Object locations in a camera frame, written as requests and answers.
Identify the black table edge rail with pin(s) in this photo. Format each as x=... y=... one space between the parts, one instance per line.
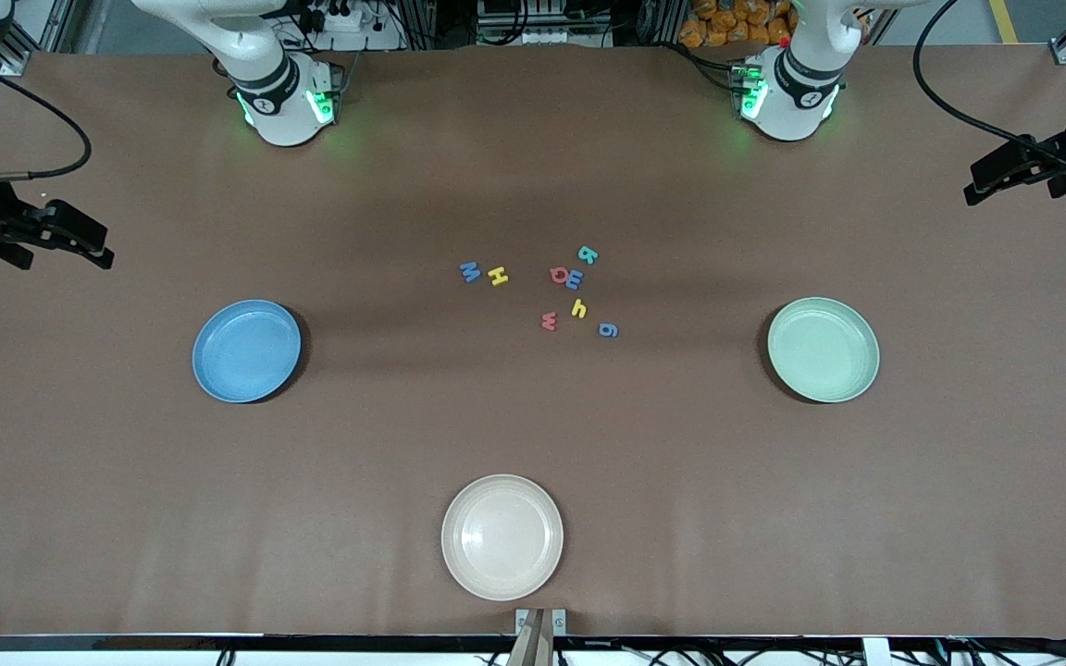
x=218 y=642

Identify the red foam letter Q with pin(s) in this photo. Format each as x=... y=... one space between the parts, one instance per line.
x=554 y=275

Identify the orange packet pile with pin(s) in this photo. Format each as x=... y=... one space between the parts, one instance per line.
x=737 y=26

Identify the blue plate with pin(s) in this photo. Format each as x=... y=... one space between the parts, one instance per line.
x=246 y=351

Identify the white power strip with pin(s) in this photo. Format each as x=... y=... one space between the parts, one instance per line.
x=348 y=23

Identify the blue foam letter E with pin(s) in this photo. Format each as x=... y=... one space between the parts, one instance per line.
x=576 y=280

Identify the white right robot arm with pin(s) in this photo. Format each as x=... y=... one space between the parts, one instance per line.
x=283 y=111

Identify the metal table edge bracket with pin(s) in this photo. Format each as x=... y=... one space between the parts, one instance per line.
x=559 y=622

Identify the blue foam letter g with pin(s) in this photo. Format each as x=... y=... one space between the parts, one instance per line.
x=608 y=330

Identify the beige plate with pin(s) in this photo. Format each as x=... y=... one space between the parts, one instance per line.
x=502 y=538

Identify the blue foam letter M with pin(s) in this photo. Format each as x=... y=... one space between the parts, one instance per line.
x=470 y=272

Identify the green plate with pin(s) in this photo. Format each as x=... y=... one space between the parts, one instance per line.
x=823 y=350

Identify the yellow foam letter H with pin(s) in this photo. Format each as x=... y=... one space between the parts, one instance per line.
x=498 y=277
x=579 y=311

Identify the teal foam letter R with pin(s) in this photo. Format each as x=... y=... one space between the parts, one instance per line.
x=588 y=255

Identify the red foam letter m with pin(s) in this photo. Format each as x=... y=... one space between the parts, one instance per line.
x=549 y=322

